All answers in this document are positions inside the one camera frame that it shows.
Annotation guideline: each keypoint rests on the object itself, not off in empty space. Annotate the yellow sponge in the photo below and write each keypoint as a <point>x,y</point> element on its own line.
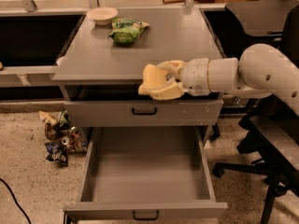
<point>153,78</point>

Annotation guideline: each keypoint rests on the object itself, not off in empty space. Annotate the white bowl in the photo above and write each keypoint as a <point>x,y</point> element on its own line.
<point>102,15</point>

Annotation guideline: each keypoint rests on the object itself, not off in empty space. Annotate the green chip bag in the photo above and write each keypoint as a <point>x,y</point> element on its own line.
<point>127,31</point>

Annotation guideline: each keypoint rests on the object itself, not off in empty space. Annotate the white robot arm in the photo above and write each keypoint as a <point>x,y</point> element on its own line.
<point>259,72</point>

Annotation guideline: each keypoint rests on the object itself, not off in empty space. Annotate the soda can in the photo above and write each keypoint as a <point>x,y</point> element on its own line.
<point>66,140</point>

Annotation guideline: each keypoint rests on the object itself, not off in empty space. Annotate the black bottom drawer handle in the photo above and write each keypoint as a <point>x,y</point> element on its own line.
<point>146,216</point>

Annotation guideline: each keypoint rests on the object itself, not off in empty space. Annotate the wooden stick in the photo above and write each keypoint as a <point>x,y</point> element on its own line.
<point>172,1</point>

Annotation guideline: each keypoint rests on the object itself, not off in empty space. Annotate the grey middle drawer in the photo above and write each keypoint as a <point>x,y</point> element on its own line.
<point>118,113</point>

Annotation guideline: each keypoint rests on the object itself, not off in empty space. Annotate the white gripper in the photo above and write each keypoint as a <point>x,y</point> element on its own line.
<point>195,76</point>

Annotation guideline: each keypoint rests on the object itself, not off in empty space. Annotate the grey open bottom drawer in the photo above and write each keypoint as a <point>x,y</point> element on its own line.
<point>145,169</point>

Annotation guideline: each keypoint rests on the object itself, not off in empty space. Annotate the black middle drawer handle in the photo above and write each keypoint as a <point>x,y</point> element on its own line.
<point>137,112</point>

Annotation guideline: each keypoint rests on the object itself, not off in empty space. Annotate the pile of snack bags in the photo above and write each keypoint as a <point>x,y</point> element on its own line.
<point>55,129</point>

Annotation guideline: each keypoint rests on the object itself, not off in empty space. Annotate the black office chair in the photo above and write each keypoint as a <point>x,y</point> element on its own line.
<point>273,133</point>

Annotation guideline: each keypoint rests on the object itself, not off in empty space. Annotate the black drawer handle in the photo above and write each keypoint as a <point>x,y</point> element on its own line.
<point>137,112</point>
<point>146,216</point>

